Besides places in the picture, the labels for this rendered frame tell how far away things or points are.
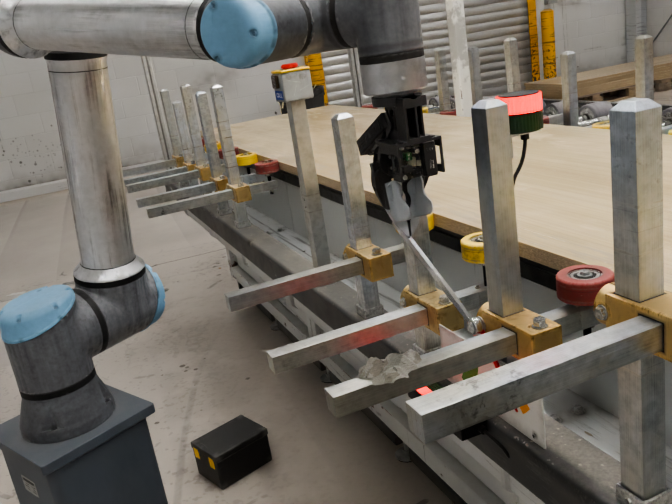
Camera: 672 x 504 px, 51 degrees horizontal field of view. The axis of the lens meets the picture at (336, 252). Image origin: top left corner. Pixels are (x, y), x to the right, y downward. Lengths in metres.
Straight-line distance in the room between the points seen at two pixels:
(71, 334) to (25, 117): 7.30
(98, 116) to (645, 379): 1.07
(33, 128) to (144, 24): 7.69
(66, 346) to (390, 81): 0.85
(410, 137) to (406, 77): 0.08
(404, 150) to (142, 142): 7.82
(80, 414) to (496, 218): 0.93
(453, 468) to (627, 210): 1.26
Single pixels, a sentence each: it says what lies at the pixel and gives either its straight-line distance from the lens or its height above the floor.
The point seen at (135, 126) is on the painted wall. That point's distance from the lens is 8.72.
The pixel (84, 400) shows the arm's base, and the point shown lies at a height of 0.66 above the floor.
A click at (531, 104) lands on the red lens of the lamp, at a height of 1.16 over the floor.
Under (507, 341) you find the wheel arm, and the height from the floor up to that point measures 0.85.
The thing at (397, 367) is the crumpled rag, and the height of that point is 0.87.
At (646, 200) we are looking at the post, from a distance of 0.78.
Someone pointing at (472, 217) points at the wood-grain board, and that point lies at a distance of 1.41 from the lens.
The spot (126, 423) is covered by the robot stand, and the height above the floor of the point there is 0.59.
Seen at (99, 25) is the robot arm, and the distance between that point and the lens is 1.13.
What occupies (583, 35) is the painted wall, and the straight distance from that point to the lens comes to 10.99.
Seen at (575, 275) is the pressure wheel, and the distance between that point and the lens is 1.07.
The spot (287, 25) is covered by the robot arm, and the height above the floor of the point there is 1.30.
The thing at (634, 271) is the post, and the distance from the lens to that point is 0.80.
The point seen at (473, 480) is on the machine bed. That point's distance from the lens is 1.90.
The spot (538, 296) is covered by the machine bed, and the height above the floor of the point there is 0.78.
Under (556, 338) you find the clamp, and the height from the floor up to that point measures 0.85.
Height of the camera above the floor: 1.29
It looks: 17 degrees down
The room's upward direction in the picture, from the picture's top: 9 degrees counter-clockwise
